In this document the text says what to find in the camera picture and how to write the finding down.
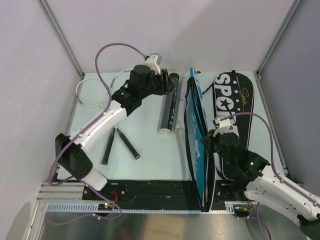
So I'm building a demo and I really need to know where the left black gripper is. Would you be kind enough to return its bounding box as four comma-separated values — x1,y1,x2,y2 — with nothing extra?
139,69,176,99

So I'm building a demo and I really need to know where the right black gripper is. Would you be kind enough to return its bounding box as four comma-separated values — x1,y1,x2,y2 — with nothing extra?
200,128,235,166

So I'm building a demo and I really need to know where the blue racket bag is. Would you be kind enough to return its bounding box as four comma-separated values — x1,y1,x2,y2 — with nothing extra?
183,67,216,213

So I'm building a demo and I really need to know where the white shuttlecock tube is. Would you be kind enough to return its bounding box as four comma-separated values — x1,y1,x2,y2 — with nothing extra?
175,76,188,134

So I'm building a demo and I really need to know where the black shuttlecock tube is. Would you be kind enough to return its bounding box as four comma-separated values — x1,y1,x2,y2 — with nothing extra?
159,72,180,135

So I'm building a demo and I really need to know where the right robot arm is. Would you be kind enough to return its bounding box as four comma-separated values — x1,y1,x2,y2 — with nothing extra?
201,132,320,240

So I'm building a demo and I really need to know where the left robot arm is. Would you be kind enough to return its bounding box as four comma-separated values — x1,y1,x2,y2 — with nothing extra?
55,64,179,200

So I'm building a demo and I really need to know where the black racket bag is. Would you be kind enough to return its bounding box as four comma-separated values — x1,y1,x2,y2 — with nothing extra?
202,70,256,181

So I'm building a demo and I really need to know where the white racket far left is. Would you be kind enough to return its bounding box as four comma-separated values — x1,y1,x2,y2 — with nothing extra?
75,77,116,166

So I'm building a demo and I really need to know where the white racket black grip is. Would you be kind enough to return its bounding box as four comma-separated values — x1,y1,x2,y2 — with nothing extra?
110,68,141,160

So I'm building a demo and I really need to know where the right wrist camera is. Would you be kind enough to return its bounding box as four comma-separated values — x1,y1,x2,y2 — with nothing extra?
212,117,239,137

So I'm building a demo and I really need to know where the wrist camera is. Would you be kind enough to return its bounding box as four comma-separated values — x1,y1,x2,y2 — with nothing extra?
144,53,162,75
212,117,239,137

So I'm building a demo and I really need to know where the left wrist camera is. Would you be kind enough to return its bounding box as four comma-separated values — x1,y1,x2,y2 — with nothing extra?
144,53,162,75

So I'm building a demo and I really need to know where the white cable duct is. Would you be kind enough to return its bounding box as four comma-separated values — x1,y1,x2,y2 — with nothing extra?
46,202,235,214

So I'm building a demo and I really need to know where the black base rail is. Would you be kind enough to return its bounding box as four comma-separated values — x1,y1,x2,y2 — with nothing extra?
82,178,251,211

